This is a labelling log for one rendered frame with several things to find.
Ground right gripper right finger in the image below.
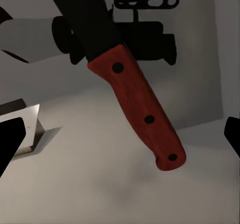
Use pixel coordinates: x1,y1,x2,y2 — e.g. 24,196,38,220
224,117,240,157

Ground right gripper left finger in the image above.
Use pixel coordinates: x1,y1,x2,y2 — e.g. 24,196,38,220
0,117,26,177

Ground parer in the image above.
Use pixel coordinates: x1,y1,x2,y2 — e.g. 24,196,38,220
53,0,187,171

